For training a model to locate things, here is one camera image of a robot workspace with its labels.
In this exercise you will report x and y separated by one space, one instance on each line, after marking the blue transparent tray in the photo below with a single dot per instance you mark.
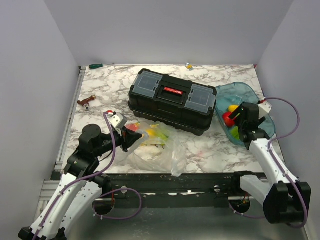
227 100

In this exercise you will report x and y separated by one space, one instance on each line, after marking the yellow fake fruit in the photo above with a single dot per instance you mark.
152 132

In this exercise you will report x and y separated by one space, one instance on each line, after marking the brown handled tool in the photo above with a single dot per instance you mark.
85 103

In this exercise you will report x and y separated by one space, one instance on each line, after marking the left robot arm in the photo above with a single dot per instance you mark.
80 183

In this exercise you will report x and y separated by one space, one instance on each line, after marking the green fake fruit slice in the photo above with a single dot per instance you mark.
235 133

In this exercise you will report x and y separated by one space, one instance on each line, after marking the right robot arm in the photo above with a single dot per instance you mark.
284 198

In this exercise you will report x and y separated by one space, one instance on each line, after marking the small yellow blue brush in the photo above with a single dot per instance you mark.
189 66

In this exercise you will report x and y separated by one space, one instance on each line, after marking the black plastic toolbox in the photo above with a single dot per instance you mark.
182 104

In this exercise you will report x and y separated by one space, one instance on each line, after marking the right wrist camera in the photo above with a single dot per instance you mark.
264 108

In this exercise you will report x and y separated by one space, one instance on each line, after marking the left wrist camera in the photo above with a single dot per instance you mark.
116 120

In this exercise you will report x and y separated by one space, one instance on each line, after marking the black metal base rail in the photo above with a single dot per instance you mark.
155 191

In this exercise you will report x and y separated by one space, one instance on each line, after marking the yellow fake corn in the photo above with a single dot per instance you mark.
232 108

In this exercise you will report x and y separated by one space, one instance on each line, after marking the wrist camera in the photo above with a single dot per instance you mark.
116 120
264 108

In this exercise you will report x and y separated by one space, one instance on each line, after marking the clear plastic bag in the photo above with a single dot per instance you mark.
153 154

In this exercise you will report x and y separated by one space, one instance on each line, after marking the green handled screwdriver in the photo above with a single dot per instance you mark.
97 66

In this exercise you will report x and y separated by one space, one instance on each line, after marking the red fake fruit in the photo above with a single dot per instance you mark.
132 126
227 120

